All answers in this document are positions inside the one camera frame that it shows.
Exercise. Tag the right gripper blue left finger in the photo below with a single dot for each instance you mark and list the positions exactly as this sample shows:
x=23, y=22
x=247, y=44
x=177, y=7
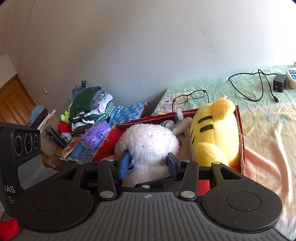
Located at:
x=123, y=164

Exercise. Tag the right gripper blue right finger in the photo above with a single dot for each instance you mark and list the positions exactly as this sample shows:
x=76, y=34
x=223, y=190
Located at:
x=175, y=167

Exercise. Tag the white bunny plush toy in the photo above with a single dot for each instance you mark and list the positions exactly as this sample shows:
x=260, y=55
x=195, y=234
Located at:
x=149, y=144

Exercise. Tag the pink teddy bear plush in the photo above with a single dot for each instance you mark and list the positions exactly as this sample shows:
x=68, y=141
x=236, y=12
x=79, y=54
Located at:
x=110, y=158

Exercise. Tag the red cardboard box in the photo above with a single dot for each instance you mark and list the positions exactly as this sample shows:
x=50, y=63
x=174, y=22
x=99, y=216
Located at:
x=108, y=145

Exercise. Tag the cardboard boxes on floor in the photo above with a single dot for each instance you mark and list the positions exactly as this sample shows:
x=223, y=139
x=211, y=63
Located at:
x=50, y=150

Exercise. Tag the purple tissue pack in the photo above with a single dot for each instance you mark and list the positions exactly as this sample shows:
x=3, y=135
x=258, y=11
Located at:
x=95, y=135

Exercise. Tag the black cylindrical bottle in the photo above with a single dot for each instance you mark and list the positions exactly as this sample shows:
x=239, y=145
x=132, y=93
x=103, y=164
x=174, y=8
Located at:
x=55, y=136

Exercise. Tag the colourful picture book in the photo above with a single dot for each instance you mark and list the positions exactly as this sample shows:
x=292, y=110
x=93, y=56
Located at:
x=69, y=148

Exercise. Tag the yellow tiger plush toy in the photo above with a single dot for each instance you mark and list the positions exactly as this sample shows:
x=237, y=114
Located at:
x=214, y=134

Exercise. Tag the blue floral cloth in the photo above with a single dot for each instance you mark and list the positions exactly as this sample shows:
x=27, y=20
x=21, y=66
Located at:
x=123, y=114

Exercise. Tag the red white plush toy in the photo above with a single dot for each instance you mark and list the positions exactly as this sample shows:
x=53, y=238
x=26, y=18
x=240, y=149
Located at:
x=66, y=131

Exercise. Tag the wooden door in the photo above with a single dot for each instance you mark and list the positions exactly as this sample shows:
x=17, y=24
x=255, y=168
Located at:
x=16, y=102

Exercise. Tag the neon green plush toy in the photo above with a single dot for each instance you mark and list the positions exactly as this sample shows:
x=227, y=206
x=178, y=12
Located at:
x=65, y=117

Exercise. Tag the red cloth at corner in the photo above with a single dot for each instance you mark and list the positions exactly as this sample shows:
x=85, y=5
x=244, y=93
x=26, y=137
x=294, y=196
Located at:
x=9, y=229

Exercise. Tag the pile of folded clothes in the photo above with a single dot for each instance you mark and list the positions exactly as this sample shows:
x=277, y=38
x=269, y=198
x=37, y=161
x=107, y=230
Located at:
x=89, y=105

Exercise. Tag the floral bed sheet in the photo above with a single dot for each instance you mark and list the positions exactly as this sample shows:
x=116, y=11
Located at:
x=268, y=120

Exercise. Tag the black charger adapter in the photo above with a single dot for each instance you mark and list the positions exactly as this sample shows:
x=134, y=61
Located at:
x=279, y=82

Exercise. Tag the white power strip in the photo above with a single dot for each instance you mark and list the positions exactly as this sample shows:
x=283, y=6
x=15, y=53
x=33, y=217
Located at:
x=291, y=78

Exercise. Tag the black frame eyeglasses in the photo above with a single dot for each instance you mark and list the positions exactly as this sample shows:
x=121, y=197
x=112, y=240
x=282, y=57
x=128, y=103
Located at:
x=182, y=99

